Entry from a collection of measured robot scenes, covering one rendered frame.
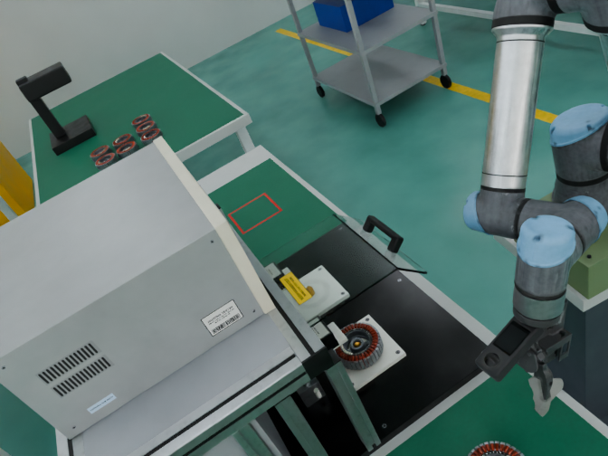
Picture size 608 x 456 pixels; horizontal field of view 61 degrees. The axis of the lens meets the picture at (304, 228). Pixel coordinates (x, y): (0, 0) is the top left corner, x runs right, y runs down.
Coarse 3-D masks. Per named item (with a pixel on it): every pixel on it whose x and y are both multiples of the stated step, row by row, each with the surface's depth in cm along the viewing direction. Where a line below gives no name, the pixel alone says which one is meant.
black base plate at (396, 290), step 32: (384, 288) 131; (416, 288) 128; (352, 320) 127; (384, 320) 123; (416, 320) 120; (448, 320) 117; (416, 352) 114; (448, 352) 111; (480, 352) 109; (320, 384) 116; (384, 384) 111; (416, 384) 108; (448, 384) 106; (320, 416) 110; (384, 416) 105; (416, 416) 103; (288, 448) 107; (352, 448) 102
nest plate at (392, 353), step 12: (372, 324) 122; (384, 336) 119; (348, 348) 119; (384, 348) 116; (396, 348) 115; (384, 360) 114; (396, 360) 113; (348, 372) 114; (360, 372) 113; (372, 372) 112; (360, 384) 111
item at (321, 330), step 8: (312, 328) 109; (320, 328) 108; (328, 328) 107; (336, 328) 112; (320, 336) 107; (328, 336) 106; (336, 336) 110; (344, 336) 110; (328, 344) 107; (336, 344) 108
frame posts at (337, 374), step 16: (336, 368) 86; (336, 384) 86; (352, 384) 89; (288, 400) 83; (352, 400) 92; (288, 416) 85; (352, 416) 93; (304, 432) 90; (368, 432) 99; (304, 448) 90; (320, 448) 93; (368, 448) 100
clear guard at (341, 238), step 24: (336, 216) 111; (312, 240) 108; (336, 240) 105; (360, 240) 103; (384, 240) 108; (264, 264) 107; (288, 264) 105; (312, 264) 102; (336, 264) 100; (360, 264) 98; (384, 264) 95; (408, 264) 98; (312, 288) 97; (336, 288) 95; (360, 288) 93; (312, 312) 92
